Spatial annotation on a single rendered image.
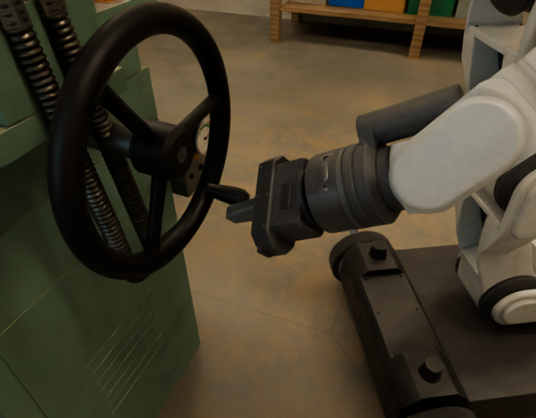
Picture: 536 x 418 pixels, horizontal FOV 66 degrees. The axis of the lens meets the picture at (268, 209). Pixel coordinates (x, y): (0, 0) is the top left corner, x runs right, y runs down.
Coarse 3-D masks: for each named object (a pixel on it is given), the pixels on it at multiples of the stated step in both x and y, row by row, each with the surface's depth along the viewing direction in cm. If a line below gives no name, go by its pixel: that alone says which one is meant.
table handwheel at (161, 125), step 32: (96, 32) 33; (128, 32) 34; (160, 32) 38; (192, 32) 43; (96, 64) 32; (64, 96) 31; (96, 96) 32; (224, 96) 53; (64, 128) 31; (128, 128) 39; (160, 128) 43; (192, 128) 48; (224, 128) 55; (64, 160) 32; (160, 160) 42; (224, 160) 57; (64, 192) 33; (160, 192) 46; (64, 224) 34; (160, 224) 47; (192, 224) 54; (96, 256) 37; (128, 256) 43; (160, 256) 48
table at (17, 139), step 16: (128, 0) 59; (144, 0) 62; (112, 16) 57; (112, 80) 47; (0, 128) 37; (16, 128) 37; (32, 128) 39; (48, 128) 40; (0, 144) 36; (16, 144) 38; (32, 144) 39; (0, 160) 37
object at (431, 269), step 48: (384, 288) 109; (432, 288) 112; (384, 336) 98; (432, 336) 98; (480, 336) 100; (528, 336) 100; (384, 384) 95; (432, 384) 87; (480, 384) 91; (528, 384) 91
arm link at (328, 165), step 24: (264, 168) 49; (288, 168) 47; (312, 168) 42; (336, 168) 40; (264, 192) 48; (288, 192) 46; (312, 192) 42; (336, 192) 40; (264, 216) 46; (288, 216) 44; (312, 216) 44; (336, 216) 41; (264, 240) 46; (288, 240) 48
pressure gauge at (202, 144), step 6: (198, 126) 74; (204, 126) 75; (192, 132) 74; (198, 132) 73; (204, 132) 76; (192, 138) 74; (198, 138) 74; (198, 144) 75; (204, 144) 77; (198, 150) 75; (204, 150) 78; (198, 156) 80
